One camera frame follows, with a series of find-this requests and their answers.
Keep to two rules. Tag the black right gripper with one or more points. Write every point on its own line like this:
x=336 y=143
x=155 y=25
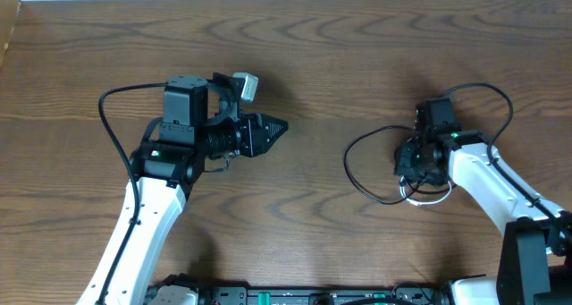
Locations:
x=402 y=165

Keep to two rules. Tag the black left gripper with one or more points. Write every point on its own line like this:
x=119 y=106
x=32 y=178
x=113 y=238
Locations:
x=256 y=125

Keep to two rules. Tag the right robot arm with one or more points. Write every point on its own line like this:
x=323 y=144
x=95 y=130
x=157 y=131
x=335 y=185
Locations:
x=535 y=260

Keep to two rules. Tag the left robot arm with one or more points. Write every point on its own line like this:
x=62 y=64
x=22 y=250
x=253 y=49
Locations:
x=201 y=120

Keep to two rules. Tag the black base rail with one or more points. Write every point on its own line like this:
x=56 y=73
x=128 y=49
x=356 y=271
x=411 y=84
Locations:
x=185 y=289

